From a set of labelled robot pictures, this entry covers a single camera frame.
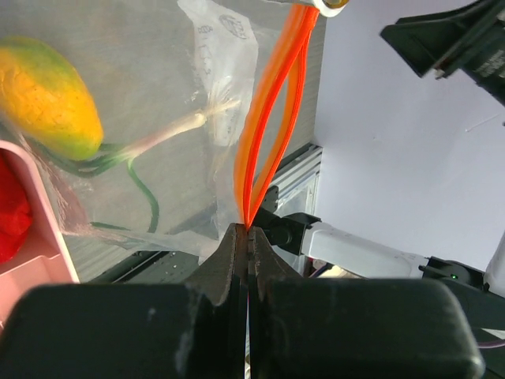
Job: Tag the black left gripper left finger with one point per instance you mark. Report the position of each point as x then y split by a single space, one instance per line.
194 329

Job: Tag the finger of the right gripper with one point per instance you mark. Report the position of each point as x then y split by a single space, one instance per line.
422 41

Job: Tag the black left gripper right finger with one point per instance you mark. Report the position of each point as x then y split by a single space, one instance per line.
353 328

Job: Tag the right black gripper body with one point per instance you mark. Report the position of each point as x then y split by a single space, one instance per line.
478 47

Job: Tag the clear orange zip top bag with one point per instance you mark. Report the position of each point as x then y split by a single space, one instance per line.
197 100

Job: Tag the toy yellow green mango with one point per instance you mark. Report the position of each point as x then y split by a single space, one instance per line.
44 96

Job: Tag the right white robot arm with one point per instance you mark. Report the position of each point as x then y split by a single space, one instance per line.
481 293

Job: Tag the pink divided organizer box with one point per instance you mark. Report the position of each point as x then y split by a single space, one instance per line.
44 257

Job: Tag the red folded sock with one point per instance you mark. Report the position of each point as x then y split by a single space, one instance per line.
16 213

